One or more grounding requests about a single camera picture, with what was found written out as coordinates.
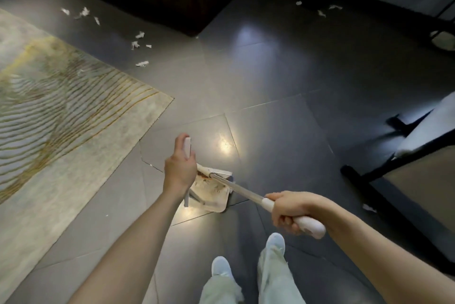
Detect white right shoe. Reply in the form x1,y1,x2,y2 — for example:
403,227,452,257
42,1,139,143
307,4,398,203
265,232,286,254

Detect white-handled broom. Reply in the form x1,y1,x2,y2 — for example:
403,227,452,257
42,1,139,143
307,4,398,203
196,163,327,240

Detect person's right hand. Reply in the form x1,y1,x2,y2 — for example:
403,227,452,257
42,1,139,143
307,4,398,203
265,191,333,237

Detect person's left forearm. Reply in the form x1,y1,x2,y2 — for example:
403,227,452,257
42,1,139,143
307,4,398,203
67,186,187,304

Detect white dustpan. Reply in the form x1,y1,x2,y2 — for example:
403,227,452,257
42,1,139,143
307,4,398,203
183,137,234,214

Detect beige patterned rug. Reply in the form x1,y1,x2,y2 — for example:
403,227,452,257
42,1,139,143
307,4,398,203
0,9,175,303

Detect person's left hand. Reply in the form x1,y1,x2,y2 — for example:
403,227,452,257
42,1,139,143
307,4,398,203
163,133,198,193

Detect white left shoe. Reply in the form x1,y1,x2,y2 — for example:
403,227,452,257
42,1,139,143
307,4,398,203
211,256,234,280

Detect white shoe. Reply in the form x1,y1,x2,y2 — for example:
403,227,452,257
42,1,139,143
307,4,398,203
265,232,286,254
211,256,234,280

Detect cluster of white paper scraps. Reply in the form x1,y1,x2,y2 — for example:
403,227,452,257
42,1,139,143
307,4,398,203
60,6,153,67

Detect person's right forearm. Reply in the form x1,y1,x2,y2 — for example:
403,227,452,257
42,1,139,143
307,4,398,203
324,200,455,304

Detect black frame chair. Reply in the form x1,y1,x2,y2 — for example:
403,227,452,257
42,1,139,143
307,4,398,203
340,114,455,266

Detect pale trousers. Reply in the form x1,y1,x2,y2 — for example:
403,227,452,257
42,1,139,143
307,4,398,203
198,245,307,304

